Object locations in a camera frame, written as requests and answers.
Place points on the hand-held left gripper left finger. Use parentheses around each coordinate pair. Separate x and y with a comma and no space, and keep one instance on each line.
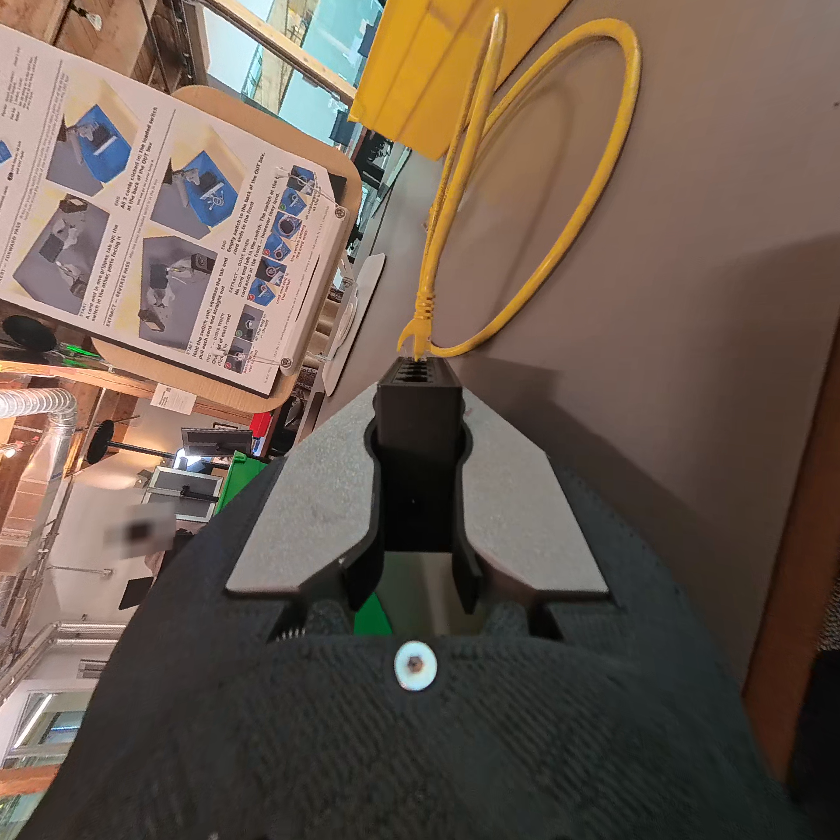
(302,518)

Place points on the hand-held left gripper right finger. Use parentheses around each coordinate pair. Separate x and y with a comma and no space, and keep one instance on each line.
(531,518)

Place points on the green plastic bin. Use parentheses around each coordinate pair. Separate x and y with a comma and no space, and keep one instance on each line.
(239,479)

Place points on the black network switch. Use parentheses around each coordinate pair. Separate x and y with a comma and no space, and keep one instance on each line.
(420,420)

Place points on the yellow plastic bin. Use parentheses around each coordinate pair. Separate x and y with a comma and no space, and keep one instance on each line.
(420,65)

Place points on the small red plastic bin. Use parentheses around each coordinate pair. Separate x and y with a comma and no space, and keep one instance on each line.
(264,425)

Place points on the black light panel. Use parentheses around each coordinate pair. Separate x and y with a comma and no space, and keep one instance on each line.
(216,443)

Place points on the grey light panel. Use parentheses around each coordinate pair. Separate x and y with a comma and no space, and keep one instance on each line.
(184,492)

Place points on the white stand base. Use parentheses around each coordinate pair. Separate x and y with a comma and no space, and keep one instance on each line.
(367,282)

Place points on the printed instruction sheet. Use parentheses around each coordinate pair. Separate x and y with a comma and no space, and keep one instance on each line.
(164,229)

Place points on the white paper wall notice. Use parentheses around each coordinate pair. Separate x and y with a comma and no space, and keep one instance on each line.
(172,398)

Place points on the silver duct pipe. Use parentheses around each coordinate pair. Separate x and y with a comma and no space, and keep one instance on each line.
(39,400)

